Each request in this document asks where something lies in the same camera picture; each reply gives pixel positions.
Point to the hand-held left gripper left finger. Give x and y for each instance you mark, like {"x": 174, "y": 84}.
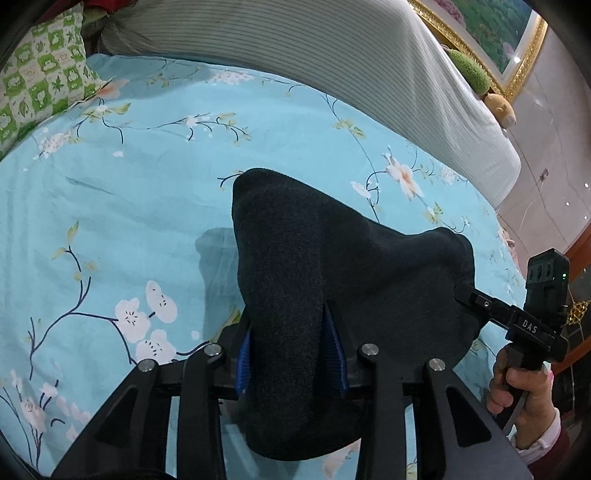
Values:
{"x": 244, "y": 364}

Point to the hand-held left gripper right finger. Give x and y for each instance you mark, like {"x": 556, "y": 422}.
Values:
{"x": 333, "y": 357}

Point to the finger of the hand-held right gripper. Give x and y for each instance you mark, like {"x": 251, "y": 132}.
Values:
{"x": 482, "y": 303}

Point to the black pants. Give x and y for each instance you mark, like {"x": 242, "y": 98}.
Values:
{"x": 286, "y": 277}

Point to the person's right hand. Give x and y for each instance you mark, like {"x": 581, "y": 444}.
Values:
{"x": 524, "y": 385}

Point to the wooden furniture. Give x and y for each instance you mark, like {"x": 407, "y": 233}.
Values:
{"x": 579, "y": 258}

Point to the pink cloth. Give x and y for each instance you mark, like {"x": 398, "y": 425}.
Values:
{"x": 509, "y": 237}

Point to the blue floral bedsheet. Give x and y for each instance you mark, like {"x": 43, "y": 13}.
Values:
{"x": 138, "y": 207}

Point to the tan plush toy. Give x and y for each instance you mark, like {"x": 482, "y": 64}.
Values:
{"x": 501, "y": 110}

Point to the green plush toy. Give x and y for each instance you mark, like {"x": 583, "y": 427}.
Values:
{"x": 471, "y": 71}

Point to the gold framed landscape painting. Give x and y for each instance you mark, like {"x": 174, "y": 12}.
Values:
{"x": 489, "y": 27}

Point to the green checked pillow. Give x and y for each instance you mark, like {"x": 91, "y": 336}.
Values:
{"x": 41, "y": 78}

